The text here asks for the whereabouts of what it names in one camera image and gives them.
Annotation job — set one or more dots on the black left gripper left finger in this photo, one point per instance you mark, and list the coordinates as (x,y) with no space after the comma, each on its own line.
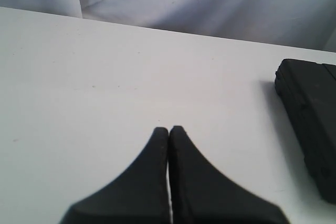
(138,195)

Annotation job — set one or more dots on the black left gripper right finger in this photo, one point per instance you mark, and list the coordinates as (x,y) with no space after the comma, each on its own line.
(202,194)

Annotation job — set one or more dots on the black plastic tool case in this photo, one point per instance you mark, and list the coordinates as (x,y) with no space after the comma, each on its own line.
(307,90)

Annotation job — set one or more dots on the white backdrop curtain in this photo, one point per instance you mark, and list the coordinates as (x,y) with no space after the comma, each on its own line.
(297,23)

